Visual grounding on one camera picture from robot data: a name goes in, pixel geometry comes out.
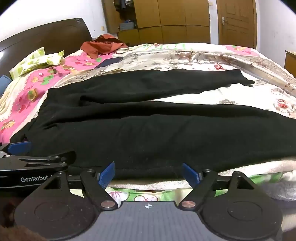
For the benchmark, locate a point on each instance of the red-brown garment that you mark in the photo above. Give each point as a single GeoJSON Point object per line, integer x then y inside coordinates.
{"type": "Point", "coordinates": [101, 46]}

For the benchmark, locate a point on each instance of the grey box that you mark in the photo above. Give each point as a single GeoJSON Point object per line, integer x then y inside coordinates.
{"type": "Point", "coordinates": [127, 26]}

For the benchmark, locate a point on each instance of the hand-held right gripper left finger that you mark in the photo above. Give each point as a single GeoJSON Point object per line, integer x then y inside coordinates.
{"type": "Point", "coordinates": [107, 173]}

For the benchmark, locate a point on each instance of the wooden wardrobe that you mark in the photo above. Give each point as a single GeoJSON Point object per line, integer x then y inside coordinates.
{"type": "Point", "coordinates": [171, 16]}

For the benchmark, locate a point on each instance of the blue pillow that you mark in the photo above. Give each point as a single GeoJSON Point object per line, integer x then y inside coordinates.
{"type": "Point", "coordinates": [4, 85]}

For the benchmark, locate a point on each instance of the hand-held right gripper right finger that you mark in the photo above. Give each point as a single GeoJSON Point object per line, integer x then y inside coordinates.
{"type": "Point", "coordinates": [190, 175]}

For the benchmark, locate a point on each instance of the wooden side cabinet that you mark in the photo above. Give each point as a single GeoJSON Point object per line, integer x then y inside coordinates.
{"type": "Point", "coordinates": [291, 62]}

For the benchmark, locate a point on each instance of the green white patterned pillow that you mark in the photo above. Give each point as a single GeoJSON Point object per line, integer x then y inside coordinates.
{"type": "Point", "coordinates": [25, 63]}
{"type": "Point", "coordinates": [54, 58]}

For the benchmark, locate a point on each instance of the white fuzzy blanket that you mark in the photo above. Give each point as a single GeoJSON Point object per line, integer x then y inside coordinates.
{"type": "Point", "coordinates": [266, 166]}

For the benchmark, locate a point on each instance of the dark wooden headboard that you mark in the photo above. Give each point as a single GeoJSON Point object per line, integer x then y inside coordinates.
{"type": "Point", "coordinates": [46, 37]}

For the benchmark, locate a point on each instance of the tan comb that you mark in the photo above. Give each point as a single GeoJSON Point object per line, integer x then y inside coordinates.
{"type": "Point", "coordinates": [116, 69]}

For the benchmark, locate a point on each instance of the hanging dark clothes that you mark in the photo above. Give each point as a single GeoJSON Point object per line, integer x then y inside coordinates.
{"type": "Point", "coordinates": [121, 4]}

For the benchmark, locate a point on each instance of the brown fuzzy cloth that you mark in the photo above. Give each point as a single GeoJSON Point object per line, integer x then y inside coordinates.
{"type": "Point", "coordinates": [13, 235]}

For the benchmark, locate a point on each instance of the black pants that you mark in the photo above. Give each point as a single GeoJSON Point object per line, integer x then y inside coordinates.
{"type": "Point", "coordinates": [138, 129]}

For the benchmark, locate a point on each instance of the wooden door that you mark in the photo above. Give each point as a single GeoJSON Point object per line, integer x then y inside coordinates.
{"type": "Point", "coordinates": [238, 23]}

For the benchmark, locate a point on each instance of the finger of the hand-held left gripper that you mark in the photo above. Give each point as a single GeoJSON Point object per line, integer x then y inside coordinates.
{"type": "Point", "coordinates": [60, 160]}
{"type": "Point", "coordinates": [20, 147]}

